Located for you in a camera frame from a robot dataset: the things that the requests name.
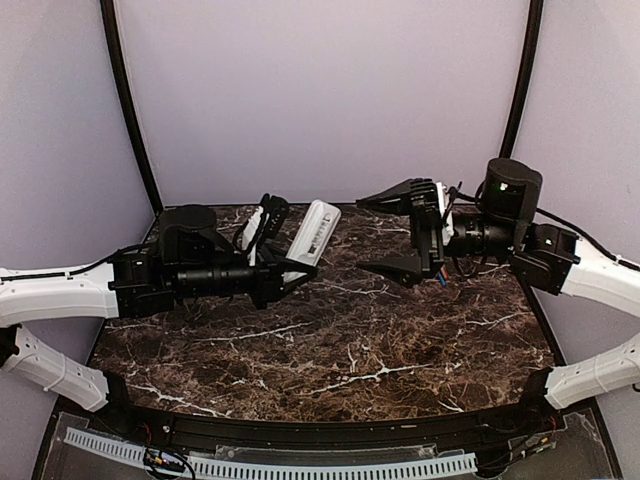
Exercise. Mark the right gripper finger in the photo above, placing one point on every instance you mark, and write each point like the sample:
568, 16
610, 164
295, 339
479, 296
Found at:
396, 199
405, 271

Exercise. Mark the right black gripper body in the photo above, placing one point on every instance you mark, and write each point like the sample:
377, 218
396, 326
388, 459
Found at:
426, 231

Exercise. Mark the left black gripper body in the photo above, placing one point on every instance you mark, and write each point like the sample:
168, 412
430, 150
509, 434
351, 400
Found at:
262, 293

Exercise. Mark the white remote control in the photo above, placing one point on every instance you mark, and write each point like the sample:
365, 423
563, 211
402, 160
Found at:
314, 233

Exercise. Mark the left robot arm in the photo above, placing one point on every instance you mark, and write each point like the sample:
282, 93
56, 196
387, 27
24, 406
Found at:
190, 259

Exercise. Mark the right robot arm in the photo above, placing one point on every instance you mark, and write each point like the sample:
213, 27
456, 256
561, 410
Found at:
556, 257

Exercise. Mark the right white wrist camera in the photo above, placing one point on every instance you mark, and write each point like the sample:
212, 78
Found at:
446, 197

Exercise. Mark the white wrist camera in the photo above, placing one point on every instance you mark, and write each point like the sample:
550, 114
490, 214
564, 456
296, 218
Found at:
446, 197
263, 224

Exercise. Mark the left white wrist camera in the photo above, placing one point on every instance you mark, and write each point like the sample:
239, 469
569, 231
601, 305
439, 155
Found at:
263, 224

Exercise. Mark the black front rail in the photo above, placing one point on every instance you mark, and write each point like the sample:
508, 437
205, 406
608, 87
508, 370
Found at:
483, 428

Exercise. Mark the white slotted cable duct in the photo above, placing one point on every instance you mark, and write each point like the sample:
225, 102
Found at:
247, 463

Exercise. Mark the right black frame post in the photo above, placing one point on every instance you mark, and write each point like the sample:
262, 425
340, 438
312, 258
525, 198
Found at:
521, 88

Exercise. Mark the black frame post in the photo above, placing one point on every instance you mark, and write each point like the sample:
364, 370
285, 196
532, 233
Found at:
521, 88
126, 101

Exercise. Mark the left black frame post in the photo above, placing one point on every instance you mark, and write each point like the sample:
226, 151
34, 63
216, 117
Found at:
126, 101

